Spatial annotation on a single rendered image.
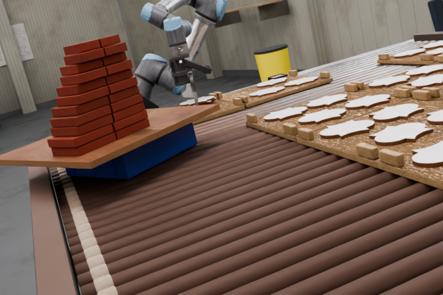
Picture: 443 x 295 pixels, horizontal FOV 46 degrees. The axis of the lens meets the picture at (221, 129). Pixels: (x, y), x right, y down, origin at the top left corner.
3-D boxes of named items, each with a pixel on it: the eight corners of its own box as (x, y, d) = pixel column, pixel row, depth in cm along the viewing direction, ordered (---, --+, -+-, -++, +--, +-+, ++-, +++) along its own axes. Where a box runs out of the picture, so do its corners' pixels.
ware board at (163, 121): (-9, 164, 157) (-11, 159, 157) (117, 115, 194) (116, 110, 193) (91, 169, 125) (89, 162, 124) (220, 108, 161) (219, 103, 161)
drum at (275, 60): (304, 95, 671) (294, 43, 656) (277, 105, 651) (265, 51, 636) (284, 94, 708) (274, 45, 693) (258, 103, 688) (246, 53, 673)
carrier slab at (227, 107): (126, 127, 224) (124, 123, 224) (213, 101, 238) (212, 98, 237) (146, 139, 192) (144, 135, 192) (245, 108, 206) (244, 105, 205)
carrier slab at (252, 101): (213, 101, 238) (213, 97, 238) (291, 78, 252) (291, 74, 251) (246, 108, 206) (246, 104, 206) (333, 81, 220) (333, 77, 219)
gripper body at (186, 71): (175, 85, 221) (168, 57, 219) (194, 81, 222) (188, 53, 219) (176, 87, 214) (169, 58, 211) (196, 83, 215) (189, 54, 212)
